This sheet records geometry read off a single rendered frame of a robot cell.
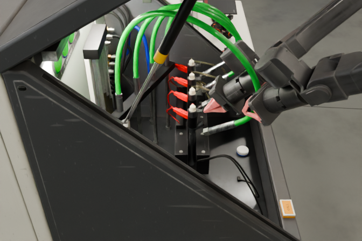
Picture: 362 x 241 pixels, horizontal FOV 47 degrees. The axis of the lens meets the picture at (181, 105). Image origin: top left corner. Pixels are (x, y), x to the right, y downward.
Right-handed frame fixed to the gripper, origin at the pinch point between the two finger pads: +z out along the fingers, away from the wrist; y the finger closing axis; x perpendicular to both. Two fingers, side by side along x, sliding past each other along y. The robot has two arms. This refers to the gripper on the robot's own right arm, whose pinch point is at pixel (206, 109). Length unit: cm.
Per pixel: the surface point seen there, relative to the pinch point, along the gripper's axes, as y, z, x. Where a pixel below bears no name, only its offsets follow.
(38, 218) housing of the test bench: 19, 20, 43
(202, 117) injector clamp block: -6.4, 11.5, -11.2
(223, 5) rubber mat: -1, 20, -98
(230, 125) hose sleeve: -2.3, -9.6, 11.0
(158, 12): 28.9, -15.8, 7.4
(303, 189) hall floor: -108, 53, -80
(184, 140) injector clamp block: -4.3, 13.4, 0.7
